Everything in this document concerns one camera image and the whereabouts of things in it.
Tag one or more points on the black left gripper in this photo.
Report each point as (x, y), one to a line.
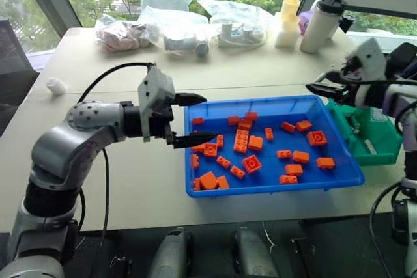
(161, 121)

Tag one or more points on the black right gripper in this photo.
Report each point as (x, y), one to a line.
(348, 90)

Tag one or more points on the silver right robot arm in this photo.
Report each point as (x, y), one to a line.
(402, 99)

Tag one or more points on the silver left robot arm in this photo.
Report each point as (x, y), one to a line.
(65, 147)

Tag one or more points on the green plastic bin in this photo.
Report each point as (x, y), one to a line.
(381, 134)

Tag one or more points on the blue plastic bin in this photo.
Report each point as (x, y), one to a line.
(270, 190)

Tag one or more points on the small orange toy brick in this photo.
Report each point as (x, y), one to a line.
(196, 184)
(233, 120)
(245, 125)
(198, 148)
(251, 116)
(197, 121)

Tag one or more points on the orange two-stud toy brick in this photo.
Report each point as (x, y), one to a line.
(223, 162)
(288, 127)
(220, 141)
(237, 172)
(269, 133)
(288, 179)
(283, 154)
(195, 161)

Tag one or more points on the smooth orange toy brick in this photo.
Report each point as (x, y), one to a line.
(304, 125)
(300, 157)
(325, 163)
(255, 143)
(223, 182)
(294, 169)

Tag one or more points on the grey cylindrical battery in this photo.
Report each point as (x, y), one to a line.
(355, 125)

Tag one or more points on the long orange eight-stud brick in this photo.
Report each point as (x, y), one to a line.
(241, 141)

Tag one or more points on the white tumbler with black lid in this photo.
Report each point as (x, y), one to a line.
(317, 27)

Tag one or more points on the yellow white bottle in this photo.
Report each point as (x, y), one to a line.
(285, 38)

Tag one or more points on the small black container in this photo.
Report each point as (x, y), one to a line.
(347, 22)

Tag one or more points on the rounded orange toy brick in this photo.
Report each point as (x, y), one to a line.
(208, 181)

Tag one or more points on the purple box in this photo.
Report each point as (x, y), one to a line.
(305, 22)

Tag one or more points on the white cylindrical battery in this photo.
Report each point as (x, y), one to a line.
(370, 146)

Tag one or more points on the pale yellow stacked cups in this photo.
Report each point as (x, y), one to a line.
(290, 11)

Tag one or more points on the plastic bag with grey device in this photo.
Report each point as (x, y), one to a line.
(179, 34)

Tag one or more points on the plastic bag with white adapter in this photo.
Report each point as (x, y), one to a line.
(238, 24)

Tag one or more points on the plastic bag with pink contents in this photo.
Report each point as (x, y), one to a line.
(120, 35)

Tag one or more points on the grey rounded robot leg shape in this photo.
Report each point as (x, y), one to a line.
(254, 255)
(169, 255)

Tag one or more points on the crumpled white tissue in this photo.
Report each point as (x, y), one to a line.
(56, 86)

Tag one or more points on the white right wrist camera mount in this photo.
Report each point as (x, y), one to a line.
(369, 56)

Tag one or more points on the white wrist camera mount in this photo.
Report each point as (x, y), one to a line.
(156, 86)
(369, 56)

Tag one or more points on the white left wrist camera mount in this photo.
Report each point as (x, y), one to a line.
(156, 86)

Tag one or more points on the small black bracket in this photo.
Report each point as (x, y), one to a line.
(121, 266)

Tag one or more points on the black metal bracket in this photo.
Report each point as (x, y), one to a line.
(303, 258)

